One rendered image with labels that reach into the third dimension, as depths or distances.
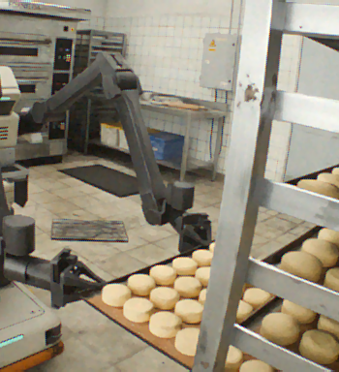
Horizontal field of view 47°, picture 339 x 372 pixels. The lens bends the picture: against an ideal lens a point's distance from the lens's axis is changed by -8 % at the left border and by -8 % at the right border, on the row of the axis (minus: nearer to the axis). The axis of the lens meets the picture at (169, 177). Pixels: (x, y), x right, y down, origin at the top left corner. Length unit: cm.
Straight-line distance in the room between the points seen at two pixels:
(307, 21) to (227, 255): 25
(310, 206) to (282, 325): 18
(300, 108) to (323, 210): 10
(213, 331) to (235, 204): 15
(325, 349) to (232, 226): 19
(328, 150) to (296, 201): 424
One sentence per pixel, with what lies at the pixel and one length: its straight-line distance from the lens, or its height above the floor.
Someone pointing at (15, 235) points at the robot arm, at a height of 104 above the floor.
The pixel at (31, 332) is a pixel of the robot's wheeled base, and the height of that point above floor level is 25.
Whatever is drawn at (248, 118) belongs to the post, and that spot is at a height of 131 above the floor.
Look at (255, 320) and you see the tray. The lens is 56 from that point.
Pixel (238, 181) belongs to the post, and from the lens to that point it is 40.
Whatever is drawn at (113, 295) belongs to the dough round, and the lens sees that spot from 70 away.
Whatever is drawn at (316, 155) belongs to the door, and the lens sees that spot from 471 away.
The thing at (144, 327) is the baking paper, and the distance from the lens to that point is 66.
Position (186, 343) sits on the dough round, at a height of 97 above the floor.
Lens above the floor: 134
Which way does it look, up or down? 15 degrees down
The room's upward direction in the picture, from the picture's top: 6 degrees clockwise
